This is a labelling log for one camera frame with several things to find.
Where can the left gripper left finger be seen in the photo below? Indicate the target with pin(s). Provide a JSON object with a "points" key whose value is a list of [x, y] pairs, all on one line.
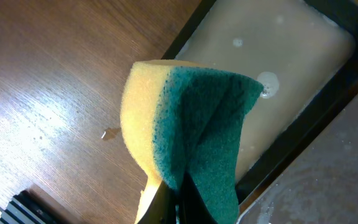
{"points": [[162, 208]]}

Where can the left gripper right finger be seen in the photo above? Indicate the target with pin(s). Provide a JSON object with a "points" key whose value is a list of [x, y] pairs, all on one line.
{"points": [[191, 207]]}

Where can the green and yellow sponge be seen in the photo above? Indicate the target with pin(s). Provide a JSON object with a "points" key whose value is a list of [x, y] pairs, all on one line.
{"points": [[179, 118]]}

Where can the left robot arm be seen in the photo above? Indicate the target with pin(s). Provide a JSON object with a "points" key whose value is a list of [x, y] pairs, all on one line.
{"points": [[26, 208]]}

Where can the large brown serving tray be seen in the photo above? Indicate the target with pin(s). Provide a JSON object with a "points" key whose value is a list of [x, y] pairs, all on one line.
{"points": [[321, 184]]}

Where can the small black water tray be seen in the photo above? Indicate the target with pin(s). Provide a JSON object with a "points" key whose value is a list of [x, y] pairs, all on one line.
{"points": [[305, 53]]}

